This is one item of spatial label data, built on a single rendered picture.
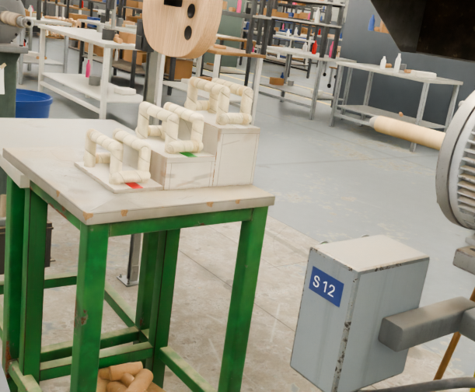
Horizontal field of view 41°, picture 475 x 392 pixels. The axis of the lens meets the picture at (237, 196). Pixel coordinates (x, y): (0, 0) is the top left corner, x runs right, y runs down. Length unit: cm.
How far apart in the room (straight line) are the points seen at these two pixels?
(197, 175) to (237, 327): 48
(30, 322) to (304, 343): 131
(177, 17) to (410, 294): 107
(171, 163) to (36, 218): 48
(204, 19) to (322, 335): 97
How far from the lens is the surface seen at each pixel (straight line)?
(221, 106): 181
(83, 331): 165
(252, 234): 182
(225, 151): 180
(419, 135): 119
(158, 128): 193
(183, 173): 175
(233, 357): 199
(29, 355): 218
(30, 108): 410
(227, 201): 171
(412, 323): 94
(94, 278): 159
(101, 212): 152
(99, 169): 184
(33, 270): 204
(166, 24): 182
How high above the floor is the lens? 143
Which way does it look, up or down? 16 degrees down
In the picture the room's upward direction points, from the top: 8 degrees clockwise
